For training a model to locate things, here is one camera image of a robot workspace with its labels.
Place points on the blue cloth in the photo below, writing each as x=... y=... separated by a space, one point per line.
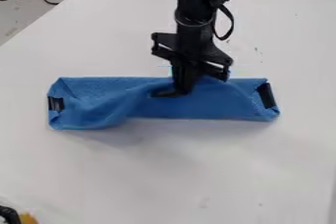
x=210 y=103

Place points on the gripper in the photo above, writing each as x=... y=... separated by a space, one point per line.
x=194 y=44

